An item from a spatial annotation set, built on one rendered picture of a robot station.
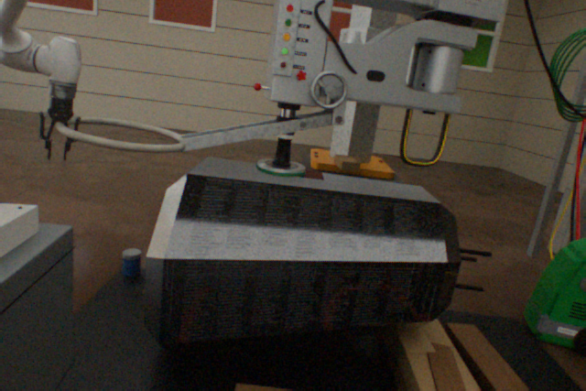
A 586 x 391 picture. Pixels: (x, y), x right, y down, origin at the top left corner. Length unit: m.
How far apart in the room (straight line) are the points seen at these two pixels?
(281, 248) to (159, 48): 6.78
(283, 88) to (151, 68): 6.48
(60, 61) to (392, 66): 1.24
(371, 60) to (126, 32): 6.75
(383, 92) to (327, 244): 0.68
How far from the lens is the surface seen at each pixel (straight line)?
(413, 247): 1.52
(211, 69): 7.72
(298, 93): 1.57
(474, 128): 8.82
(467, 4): 1.85
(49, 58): 1.62
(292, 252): 1.39
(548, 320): 2.64
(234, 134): 1.61
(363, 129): 2.39
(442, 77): 1.83
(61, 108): 1.64
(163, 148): 1.50
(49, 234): 1.08
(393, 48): 1.71
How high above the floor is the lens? 1.22
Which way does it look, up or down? 13 degrees down
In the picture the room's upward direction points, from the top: 8 degrees clockwise
